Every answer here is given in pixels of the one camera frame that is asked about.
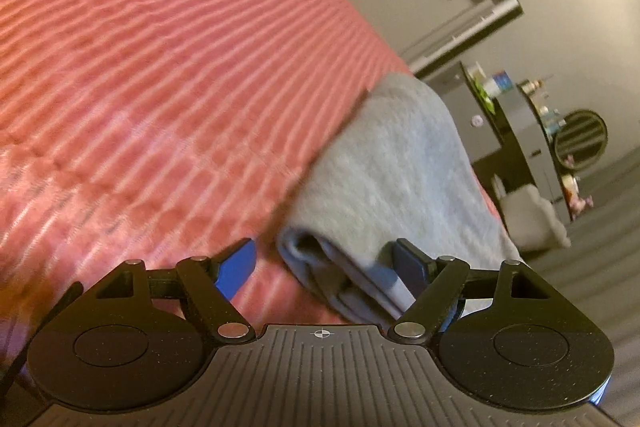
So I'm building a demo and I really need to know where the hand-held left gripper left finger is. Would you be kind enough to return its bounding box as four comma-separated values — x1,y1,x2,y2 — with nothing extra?
75,237,259,349

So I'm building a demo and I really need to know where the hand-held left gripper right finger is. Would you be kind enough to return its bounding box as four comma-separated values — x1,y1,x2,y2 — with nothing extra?
387,238,565,349

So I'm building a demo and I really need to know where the grey towel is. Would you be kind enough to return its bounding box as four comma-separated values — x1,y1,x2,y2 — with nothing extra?
276,72,526,326

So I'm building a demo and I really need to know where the white bag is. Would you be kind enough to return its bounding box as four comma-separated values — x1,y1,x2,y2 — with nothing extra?
492,177,572,253

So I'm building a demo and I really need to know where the grey cabinet with items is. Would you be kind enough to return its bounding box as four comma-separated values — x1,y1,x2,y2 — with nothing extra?
434,63,507,164

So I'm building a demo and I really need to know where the black shelf unit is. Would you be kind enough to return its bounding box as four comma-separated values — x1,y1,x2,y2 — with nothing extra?
460,61,577,224

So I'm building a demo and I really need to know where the green packet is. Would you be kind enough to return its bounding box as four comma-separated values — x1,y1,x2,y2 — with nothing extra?
472,82,496,112

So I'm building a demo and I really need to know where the blue and white container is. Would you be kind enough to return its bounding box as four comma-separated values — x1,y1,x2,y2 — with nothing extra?
487,72,513,96

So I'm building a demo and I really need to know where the round striped mirror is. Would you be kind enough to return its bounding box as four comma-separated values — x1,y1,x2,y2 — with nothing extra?
552,109,609,168

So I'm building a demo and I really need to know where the red ribbed blanket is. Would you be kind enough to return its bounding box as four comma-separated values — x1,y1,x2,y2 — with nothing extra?
0,0,506,358

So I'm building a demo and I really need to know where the grey wall shelf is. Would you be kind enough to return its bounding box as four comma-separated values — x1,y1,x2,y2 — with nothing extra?
399,0,524,68

